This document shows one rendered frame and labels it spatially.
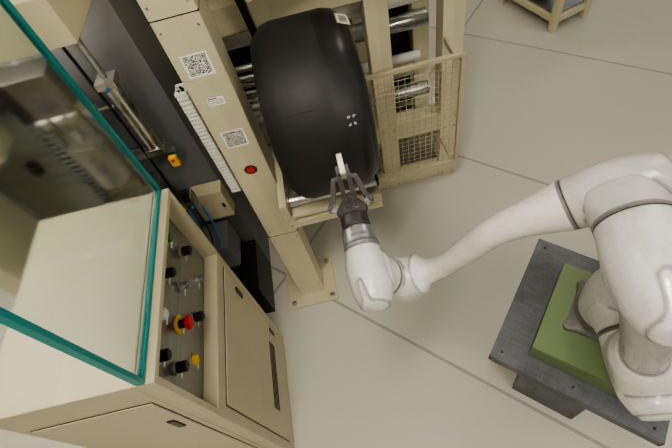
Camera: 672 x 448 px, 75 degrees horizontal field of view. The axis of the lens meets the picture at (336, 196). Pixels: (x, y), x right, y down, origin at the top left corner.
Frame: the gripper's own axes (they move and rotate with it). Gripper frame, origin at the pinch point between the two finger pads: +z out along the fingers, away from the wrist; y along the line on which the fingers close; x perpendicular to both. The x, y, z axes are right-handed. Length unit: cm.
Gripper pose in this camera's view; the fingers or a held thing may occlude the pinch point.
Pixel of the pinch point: (341, 166)
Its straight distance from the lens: 124.7
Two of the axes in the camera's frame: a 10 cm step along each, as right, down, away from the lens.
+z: -2.0, -8.5, 4.9
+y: -9.7, 2.4, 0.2
